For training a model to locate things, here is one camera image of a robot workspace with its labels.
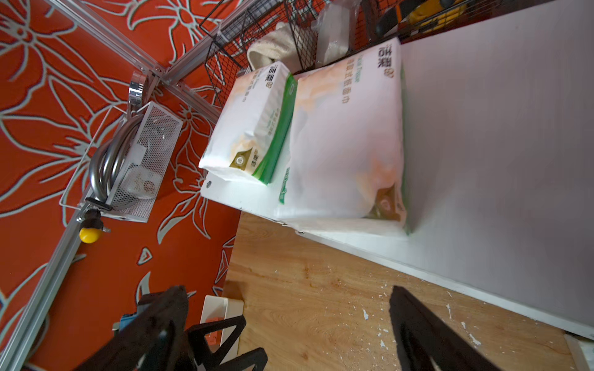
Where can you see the yellow handled tool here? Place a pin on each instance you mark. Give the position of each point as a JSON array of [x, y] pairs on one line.
[[92, 227]]

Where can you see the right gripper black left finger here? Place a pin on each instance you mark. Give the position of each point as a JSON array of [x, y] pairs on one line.
[[152, 341]]

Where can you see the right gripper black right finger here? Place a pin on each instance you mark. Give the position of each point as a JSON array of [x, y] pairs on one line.
[[424, 342]]

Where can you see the white two-tier shelf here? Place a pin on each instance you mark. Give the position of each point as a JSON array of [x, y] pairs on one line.
[[498, 133]]

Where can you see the white tissue pack front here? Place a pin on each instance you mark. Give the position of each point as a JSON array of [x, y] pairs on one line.
[[249, 135]]

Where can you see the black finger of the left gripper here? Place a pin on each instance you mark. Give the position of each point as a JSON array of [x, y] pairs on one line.
[[211, 342], [256, 359]]

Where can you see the white cloth roll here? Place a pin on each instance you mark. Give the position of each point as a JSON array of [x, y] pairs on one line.
[[278, 45]]

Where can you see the clear plastic wall bin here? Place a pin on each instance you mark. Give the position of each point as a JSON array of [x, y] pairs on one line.
[[122, 169]]

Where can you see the white tissue pack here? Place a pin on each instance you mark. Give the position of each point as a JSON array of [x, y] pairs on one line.
[[346, 145], [249, 135]]

